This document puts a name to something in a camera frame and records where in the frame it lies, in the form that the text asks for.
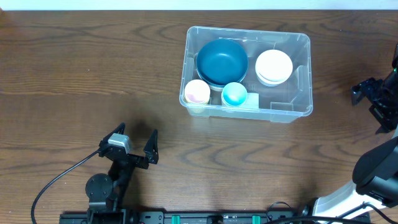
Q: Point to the large dark blue bowl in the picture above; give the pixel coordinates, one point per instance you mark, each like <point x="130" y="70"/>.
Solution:
<point x="221" y="78"/>

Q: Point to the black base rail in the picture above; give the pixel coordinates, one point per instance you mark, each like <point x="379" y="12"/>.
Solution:
<point x="160" y="217"/>

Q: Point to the pink plastic cup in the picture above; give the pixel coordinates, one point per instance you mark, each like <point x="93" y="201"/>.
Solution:
<point x="197" y="92"/>

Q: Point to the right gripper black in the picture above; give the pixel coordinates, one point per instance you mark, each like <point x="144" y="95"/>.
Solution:
<point x="376" y="97"/>

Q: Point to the light blue plastic cup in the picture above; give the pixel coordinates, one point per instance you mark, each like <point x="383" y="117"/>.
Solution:
<point x="234" y="88"/>

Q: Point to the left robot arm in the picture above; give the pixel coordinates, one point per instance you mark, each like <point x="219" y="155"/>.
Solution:
<point x="106" y="191"/>

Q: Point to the small yellow bowl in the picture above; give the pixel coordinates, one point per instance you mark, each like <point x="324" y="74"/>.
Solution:
<point x="267" y="82"/>

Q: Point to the yellow plastic cup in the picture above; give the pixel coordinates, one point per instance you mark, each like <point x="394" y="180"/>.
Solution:
<point x="196" y="107"/>

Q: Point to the small white bowl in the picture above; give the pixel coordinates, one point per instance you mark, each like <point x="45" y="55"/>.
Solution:
<point x="274" y="65"/>

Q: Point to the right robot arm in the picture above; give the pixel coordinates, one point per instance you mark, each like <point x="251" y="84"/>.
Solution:
<point x="374" y="179"/>

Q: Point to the cream plastic cup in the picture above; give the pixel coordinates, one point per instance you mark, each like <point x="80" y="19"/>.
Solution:
<point x="233" y="100"/>

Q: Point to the clear plastic storage container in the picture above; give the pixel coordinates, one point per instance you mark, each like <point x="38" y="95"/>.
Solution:
<point x="282" y="103"/>

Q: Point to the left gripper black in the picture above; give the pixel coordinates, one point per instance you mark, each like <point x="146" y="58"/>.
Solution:
<point x="134" y="158"/>

